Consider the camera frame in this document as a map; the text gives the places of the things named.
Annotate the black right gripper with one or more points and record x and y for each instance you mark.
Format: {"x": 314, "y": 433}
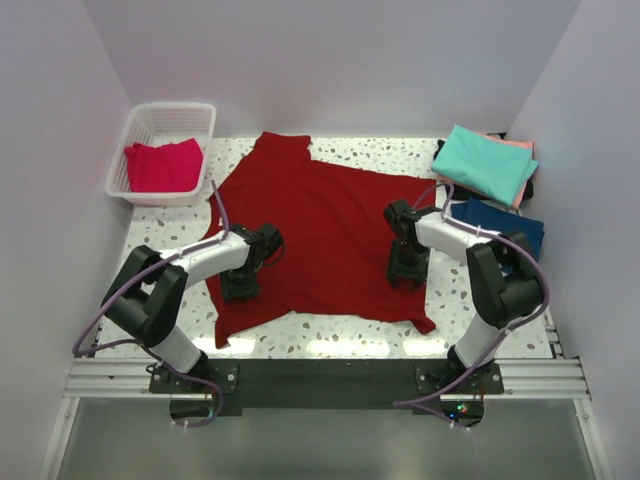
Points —
{"x": 417, "y": 273}

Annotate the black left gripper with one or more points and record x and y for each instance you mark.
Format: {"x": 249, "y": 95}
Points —
{"x": 230, "y": 289}

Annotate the dark red t-shirt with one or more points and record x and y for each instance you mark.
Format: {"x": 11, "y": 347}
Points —
{"x": 336, "y": 239}

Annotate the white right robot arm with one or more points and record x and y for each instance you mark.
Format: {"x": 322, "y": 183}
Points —
{"x": 506, "y": 282}

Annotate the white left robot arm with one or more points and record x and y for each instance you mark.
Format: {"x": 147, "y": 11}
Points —
{"x": 145, "y": 298}

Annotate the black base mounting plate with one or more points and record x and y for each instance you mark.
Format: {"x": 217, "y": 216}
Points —
{"x": 362, "y": 384}

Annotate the navy blue folded t-shirt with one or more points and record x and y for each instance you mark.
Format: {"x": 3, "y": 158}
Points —
{"x": 478, "y": 214}

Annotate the magenta t-shirt in basket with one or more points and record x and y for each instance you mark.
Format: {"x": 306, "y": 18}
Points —
{"x": 169, "y": 168}

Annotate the white plastic laundry basket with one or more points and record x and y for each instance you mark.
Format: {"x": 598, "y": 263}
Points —
{"x": 155, "y": 124}

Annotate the teal folded t-shirt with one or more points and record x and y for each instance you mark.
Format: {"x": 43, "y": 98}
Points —
{"x": 495, "y": 168}

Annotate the pink folded t-shirt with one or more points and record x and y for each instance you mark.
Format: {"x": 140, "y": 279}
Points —
{"x": 525, "y": 189}

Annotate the aluminium frame rail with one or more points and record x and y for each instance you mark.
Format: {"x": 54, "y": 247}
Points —
{"x": 522, "y": 379}

